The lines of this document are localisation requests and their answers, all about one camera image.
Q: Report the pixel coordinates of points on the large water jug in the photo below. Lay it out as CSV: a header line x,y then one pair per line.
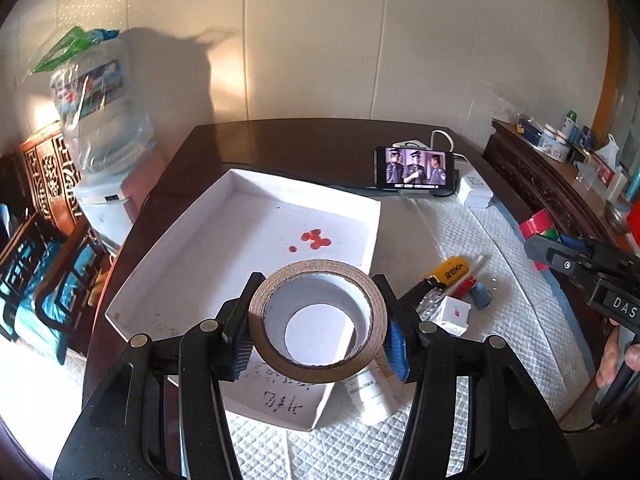
x,y
100,125

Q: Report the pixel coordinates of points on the black phone stand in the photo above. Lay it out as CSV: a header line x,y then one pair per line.
x,y
425,193

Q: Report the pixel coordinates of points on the small white box red print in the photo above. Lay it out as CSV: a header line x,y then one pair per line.
x,y
452,315

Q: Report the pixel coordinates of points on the white water dispenser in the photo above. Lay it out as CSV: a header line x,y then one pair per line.
x,y
107,215

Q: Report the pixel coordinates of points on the clear plastic cup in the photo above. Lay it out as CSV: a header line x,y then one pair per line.
x,y
586,170

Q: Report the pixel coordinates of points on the person's right hand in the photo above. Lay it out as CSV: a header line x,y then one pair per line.
x,y
606,360

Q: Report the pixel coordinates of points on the red tape roll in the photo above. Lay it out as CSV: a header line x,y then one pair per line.
x,y
535,222

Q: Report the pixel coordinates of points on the white cardboard tray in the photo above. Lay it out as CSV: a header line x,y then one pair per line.
x,y
225,240

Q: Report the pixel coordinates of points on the brown tape roll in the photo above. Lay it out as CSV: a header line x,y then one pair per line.
x,y
300,371

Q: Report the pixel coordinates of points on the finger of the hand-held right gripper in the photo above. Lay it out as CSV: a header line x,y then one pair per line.
x,y
595,250
550,255

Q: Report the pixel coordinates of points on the orange wooden door frame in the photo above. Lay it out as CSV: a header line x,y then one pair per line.
x,y
607,85

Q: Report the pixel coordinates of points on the white charger box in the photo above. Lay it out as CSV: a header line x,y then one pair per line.
x,y
475,190

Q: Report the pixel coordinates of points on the metal bowl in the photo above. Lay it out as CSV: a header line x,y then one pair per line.
x,y
616,216

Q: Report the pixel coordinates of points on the white pen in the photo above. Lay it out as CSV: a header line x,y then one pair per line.
x,y
477,266

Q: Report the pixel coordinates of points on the small grey-blue cap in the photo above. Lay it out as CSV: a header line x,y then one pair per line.
x,y
481,296

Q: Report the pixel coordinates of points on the blue packet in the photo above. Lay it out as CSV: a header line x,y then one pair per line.
x,y
529,131

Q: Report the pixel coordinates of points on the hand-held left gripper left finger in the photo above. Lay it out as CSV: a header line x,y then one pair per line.
x,y
240,342

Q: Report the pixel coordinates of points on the teal seat cushion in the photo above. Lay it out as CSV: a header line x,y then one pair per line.
x,y
52,320

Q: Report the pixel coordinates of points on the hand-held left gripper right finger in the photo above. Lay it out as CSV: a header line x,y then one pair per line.
x,y
400,352

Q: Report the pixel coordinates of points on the green printed plastic bag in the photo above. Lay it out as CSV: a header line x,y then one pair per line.
x,y
65,47

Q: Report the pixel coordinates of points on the small green object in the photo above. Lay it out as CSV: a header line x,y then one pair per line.
x,y
550,233

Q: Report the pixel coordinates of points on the white power bank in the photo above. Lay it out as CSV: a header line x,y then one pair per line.
x,y
410,143

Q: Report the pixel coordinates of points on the carved wooden chair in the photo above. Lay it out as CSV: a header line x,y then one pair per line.
x,y
50,175

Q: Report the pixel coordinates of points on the dark wooden armchair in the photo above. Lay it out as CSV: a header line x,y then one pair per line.
x,y
65,280

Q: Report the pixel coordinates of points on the yellow utility knife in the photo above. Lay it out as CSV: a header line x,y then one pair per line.
x,y
452,271

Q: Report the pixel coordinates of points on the white quilted pad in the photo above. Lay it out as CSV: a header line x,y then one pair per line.
x,y
525,340

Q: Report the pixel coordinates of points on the white tube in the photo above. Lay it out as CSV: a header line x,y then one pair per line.
x,y
372,400

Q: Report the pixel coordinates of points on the green-capped spray can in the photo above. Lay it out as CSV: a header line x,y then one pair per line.
x,y
569,125

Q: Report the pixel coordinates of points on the white plastic bag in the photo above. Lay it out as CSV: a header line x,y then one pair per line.
x,y
607,152

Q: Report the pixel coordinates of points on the black smartphone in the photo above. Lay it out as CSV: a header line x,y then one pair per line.
x,y
415,167

